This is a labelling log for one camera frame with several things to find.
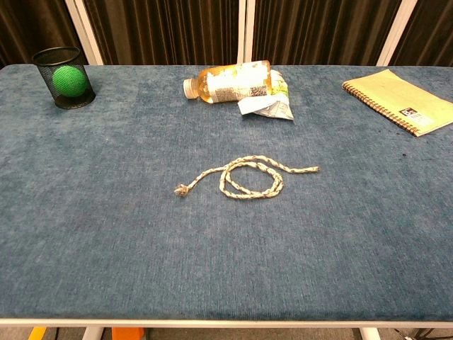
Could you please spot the yellow object under table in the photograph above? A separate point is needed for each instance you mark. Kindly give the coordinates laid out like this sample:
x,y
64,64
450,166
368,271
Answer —
x,y
37,334

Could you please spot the crumpled white snack packet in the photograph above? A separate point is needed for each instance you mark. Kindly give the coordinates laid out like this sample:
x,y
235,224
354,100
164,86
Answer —
x,y
272,108

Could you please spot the plastic tea bottle white cap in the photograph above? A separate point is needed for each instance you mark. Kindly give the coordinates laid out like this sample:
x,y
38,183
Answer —
x,y
226,86

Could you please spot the spiral bound kraft notebook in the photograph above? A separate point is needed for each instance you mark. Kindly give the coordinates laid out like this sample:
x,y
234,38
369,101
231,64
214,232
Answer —
x,y
389,95

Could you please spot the blue table cloth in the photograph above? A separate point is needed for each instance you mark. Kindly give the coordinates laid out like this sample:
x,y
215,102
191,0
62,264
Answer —
x,y
106,230

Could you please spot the black mesh pen cup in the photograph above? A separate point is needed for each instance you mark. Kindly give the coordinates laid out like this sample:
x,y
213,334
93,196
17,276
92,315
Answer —
x,y
42,71

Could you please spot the white partition post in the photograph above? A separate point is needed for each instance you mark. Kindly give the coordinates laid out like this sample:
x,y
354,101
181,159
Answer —
x,y
86,39
397,32
242,32

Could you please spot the green ball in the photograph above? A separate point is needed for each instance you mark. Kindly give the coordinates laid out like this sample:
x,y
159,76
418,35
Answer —
x,y
70,81

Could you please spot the dark pleated curtain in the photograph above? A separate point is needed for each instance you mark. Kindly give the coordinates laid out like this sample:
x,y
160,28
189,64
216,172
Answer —
x,y
431,32
159,32
28,28
318,32

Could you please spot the white table frame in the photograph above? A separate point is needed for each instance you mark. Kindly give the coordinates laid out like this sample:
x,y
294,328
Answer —
x,y
226,323

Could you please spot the orange box under table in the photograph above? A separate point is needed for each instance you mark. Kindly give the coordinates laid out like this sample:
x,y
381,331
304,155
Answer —
x,y
127,334

